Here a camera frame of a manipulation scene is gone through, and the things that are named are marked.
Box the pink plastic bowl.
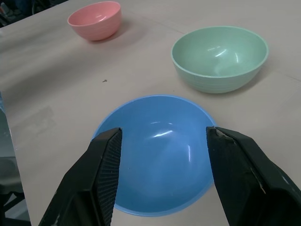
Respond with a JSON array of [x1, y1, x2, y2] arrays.
[[67, 1, 122, 41]]

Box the blue plastic bowl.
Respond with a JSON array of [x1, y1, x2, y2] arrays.
[[91, 94, 217, 217]]

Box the green plastic bowl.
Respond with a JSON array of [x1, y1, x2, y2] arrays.
[[171, 25, 269, 94]]

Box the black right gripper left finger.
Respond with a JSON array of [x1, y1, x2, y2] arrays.
[[38, 127, 123, 226]]

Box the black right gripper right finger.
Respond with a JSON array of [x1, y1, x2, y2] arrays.
[[205, 126, 301, 226]]

